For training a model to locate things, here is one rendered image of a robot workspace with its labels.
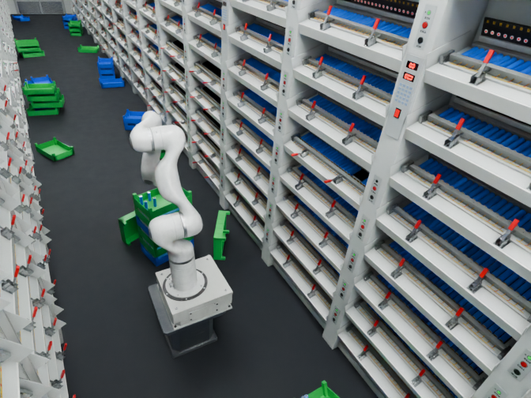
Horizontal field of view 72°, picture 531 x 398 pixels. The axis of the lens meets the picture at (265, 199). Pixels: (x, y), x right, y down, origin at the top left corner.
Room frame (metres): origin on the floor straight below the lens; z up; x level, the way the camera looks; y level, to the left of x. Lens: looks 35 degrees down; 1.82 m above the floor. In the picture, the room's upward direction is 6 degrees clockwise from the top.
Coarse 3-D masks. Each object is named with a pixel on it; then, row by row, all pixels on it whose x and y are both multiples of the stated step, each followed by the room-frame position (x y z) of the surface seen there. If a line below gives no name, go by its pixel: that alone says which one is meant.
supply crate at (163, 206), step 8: (152, 192) 1.90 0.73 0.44; (184, 192) 1.94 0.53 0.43; (136, 200) 1.77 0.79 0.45; (144, 200) 1.85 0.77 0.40; (152, 200) 1.86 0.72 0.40; (160, 200) 1.87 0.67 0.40; (144, 208) 1.71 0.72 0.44; (152, 208) 1.68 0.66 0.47; (160, 208) 1.72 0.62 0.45; (168, 208) 1.76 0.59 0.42; (152, 216) 1.68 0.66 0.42
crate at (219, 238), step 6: (222, 216) 2.02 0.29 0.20; (222, 222) 1.95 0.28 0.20; (216, 228) 1.88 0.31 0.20; (222, 228) 1.89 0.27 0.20; (216, 234) 1.83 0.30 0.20; (222, 234) 1.83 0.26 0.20; (216, 240) 1.79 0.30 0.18; (222, 240) 1.79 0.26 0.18; (216, 246) 1.79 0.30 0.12; (222, 246) 1.92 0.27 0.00; (216, 252) 1.79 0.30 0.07; (222, 252) 1.86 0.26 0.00; (216, 258) 1.79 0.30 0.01; (222, 258) 1.79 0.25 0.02
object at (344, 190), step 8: (304, 128) 1.84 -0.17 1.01; (288, 136) 1.79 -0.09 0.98; (296, 136) 1.79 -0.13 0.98; (288, 144) 1.76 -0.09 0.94; (328, 144) 1.72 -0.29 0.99; (288, 152) 1.74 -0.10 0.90; (296, 152) 1.68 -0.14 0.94; (304, 160) 1.61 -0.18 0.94; (312, 160) 1.60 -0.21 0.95; (352, 160) 1.56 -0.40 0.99; (312, 168) 1.55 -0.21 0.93; (320, 168) 1.54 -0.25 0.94; (328, 168) 1.53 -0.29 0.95; (320, 176) 1.51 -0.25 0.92; (328, 176) 1.47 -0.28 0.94; (352, 176) 1.45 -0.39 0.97; (328, 184) 1.46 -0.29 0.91; (344, 184) 1.41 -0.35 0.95; (336, 192) 1.41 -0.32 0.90; (344, 192) 1.36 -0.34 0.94; (352, 192) 1.35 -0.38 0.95; (352, 200) 1.31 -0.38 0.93; (360, 200) 1.27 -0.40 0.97
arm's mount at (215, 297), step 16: (208, 256) 1.43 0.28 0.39; (160, 272) 1.28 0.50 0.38; (208, 272) 1.30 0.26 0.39; (160, 288) 1.21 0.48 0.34; (208, 288) 1.19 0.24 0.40; (224, 288) 1.20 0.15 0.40; (176, 304) 1.09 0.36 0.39; (192, 304) 1.09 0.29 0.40; (208, 304) 1.12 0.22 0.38; (224, 304) 1.16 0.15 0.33; (176, 320) 1.03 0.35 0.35; (192, 320) 1.07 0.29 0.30
